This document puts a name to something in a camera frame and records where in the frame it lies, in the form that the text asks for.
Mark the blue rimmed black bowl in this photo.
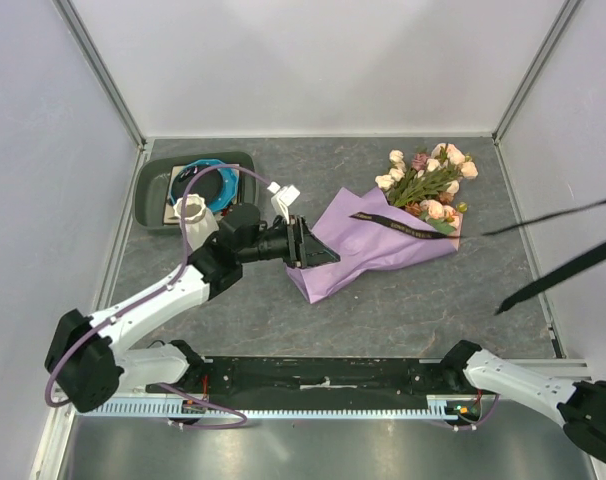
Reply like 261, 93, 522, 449
168, 158, 240, 213

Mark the purple pink wrapping paper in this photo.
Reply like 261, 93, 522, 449
286, 188, 459, 304

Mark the black printed ribbon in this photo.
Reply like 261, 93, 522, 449
351, 198, 606, 316

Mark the aluminium frame post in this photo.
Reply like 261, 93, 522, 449
491, 0, 584, 146
53, 0, 147, 150

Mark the dark green plastic tray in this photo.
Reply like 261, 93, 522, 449
133, 152, 259, 233

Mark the purple cable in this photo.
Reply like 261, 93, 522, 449
430, 392, 502, 432
43, 164, 274, 430

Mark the white ribbed vase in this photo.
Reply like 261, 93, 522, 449
174, 194, 219, 250

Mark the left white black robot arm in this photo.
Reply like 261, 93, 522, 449
44, 204, 340, 413

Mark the pink artificial flower bunch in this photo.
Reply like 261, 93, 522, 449
375, 143, 478, 236

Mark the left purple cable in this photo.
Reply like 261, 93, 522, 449
43, 164, 274, 430

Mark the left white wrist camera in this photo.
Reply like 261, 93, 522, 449
267, 182, 300, 224

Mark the right aluminium frame post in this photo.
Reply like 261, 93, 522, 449
491, 0, 584, 146

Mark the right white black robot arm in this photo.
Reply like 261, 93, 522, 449
440, 340, 606, 464

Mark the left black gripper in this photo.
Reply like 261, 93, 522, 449
239, 216, 341, 271

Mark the beige square board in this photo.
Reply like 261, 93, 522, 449
161, 164, 243, 226

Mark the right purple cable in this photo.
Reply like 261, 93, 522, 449
430, 392, 502, 432

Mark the left aluminium frame post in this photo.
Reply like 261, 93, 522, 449
53, 0, 147, 150

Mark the light blue slotted cable duct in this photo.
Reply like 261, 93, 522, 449
82, 396, 459, 421

